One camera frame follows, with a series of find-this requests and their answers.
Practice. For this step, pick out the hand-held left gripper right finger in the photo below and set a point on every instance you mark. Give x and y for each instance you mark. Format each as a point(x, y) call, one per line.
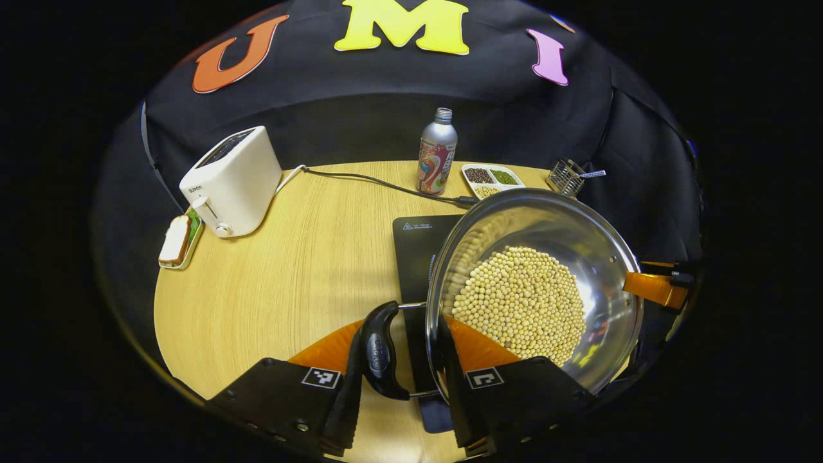
point(527, 399)

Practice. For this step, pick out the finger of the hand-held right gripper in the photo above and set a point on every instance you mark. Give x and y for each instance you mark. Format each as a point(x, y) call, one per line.
point(659, 265)
point(652, 288)

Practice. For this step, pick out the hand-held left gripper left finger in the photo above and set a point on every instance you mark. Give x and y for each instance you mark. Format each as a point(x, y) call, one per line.
point(276, 399)

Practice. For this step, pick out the pile of yellow soybeans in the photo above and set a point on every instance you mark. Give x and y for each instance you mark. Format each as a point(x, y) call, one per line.
point(521, 308)

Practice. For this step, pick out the stainless steel pot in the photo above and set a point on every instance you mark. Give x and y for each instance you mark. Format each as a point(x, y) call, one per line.
point(566, 225)

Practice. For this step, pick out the black induction cooktop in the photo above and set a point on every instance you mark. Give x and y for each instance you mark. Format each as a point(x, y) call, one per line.
point(415, 257)

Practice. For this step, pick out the white divided bean dish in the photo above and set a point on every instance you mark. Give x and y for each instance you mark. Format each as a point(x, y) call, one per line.
point(492, 179)

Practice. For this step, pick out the white bread sandwich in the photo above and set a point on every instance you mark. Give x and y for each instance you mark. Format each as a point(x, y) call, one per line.
point(173, 239)

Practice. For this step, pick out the white toaster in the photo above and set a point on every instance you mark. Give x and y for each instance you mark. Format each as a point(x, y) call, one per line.
point(238, 186)

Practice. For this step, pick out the silver printed drink bottle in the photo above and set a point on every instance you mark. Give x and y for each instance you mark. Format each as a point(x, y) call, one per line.
point(437, 154)

